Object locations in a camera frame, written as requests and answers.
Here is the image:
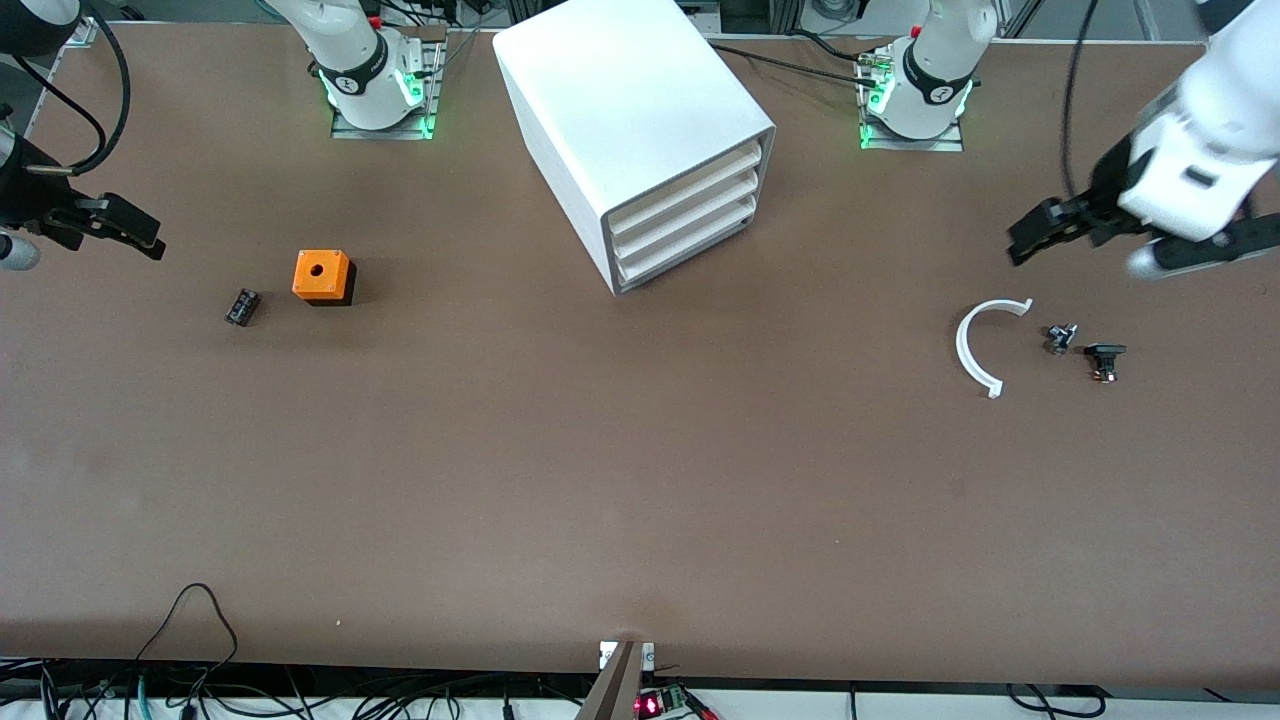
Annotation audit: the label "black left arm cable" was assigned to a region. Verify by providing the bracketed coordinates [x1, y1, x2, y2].
[1062, 0, 1101, 201]

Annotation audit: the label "orange box with hole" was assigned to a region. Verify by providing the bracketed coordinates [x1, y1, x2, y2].
[291, 249, 356, 307]

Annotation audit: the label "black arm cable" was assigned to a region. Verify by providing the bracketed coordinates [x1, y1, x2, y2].
[10, 0, 133, 179]
[1062, 0, 1101, 201]

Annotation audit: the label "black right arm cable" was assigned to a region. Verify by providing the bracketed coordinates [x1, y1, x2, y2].
[10, 0, 133, 179]

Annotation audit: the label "white drawer cabinet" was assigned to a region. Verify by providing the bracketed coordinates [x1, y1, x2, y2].
[493, 0, 777, 297]

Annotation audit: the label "brown post with white bracket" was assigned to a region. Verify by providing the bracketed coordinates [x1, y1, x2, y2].
[575, 640, 656, 720]

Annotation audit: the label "black push button switch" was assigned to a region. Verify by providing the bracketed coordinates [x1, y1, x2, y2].
[1084, 342, 1128, 385]

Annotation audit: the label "circuit board with red LED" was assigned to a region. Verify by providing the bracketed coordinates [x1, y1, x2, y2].
[633, 684, 719, 720]

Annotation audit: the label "metal base plate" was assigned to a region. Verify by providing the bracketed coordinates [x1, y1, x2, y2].
[330, 28, 446, 141]
[857, 45, 966, 153]

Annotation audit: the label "long black cable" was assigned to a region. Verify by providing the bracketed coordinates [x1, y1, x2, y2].
[708, 40, 881, 86]

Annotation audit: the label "white drawer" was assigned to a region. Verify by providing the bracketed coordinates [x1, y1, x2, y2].
[614, 195, 758, 293]
[603, 140, 773, 237]
[610, 170, 763, 263]

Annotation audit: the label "white half ring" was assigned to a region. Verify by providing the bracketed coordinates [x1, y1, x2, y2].
[955, 297, 1035, 400]

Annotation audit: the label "looped black cable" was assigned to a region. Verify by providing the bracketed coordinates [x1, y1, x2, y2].
[135, 583, 241, 666]

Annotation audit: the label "curved black cable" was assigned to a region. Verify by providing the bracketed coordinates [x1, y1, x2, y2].
[1005, 683, 1111, 720]

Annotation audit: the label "tangled black cables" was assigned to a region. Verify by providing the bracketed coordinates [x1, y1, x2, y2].
[0, 655, 601, 720]

